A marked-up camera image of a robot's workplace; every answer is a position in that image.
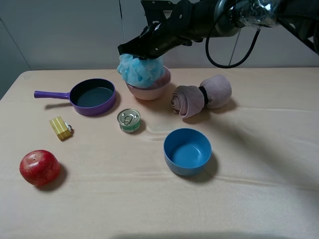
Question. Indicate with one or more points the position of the rolled pink towel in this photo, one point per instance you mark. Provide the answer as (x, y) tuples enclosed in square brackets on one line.
[(212, 93)]

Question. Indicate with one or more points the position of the pink plastic bowl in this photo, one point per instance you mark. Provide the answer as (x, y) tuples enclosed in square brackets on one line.
[(154, 92)]

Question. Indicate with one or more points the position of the yellow butter block toy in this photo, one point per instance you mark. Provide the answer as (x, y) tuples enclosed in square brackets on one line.
[(62, 129)]

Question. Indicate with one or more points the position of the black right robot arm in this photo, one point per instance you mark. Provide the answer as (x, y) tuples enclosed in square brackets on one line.
[(300, 17)]

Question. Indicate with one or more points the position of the green tin can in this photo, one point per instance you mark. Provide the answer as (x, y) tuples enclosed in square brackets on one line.
[(129, 120)]

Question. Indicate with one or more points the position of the purple frying pan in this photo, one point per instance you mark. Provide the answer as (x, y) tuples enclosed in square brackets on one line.
[(91, 97)]

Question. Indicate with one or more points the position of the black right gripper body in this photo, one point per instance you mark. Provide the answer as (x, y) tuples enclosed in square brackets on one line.
[(187, 22)]

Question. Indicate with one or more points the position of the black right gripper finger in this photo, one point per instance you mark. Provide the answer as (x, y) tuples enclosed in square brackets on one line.
[(139, 47)]

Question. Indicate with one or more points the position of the blue mesh bath loofah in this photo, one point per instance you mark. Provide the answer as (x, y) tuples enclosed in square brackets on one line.
[(140, 73)]

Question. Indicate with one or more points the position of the red apple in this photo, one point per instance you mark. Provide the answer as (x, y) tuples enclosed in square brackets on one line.
[(39, 167)]

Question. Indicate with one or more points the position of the blue plastic bowl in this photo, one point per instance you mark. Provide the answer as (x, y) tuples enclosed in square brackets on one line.
[(186, 151)]

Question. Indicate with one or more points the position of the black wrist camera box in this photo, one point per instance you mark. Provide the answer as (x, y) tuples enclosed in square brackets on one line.
[(157, 10)]

